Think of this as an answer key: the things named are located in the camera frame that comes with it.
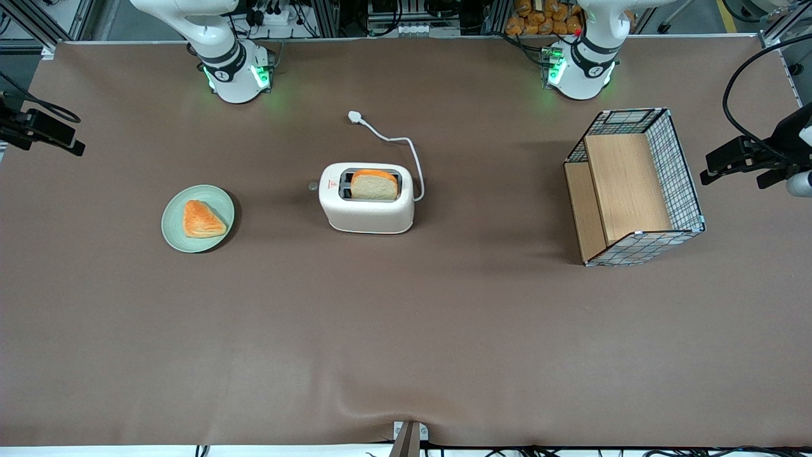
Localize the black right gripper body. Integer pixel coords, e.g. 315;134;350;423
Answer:
0;94;29;131

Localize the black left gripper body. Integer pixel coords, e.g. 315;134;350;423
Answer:
755;102;812;197

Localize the white two-slot toaster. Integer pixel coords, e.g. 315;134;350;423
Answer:
308;162;415;234

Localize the light wooden step block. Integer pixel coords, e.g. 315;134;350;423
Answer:
565;133;674;263

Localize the pale green round plate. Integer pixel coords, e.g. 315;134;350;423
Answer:
161;185;235;253

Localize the triangular orange toast piece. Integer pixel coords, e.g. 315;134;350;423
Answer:
183;200;228;239

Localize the bag of orange buns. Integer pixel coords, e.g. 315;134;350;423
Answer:
506;0;583;36

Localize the white power strip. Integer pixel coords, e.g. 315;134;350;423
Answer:
251;0;299;26

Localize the bread slice orange crust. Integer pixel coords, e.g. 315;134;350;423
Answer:
351;169;399;201

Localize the brown table cover mat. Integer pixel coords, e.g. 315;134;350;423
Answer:
0;35;812;448

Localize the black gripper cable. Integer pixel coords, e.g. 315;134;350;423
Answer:
0;73;81;123
723;35;812;159

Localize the black wire basket checked liner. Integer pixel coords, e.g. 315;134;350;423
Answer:
563;108;706;267

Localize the aluminium frame profile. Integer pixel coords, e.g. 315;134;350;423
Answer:
0;0;96;55
758;0;812;48

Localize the white toaster power cable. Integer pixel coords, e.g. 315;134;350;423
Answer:
348;111;424;202

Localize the grey metal camera bracket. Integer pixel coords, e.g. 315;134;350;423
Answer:
390;421;429;457

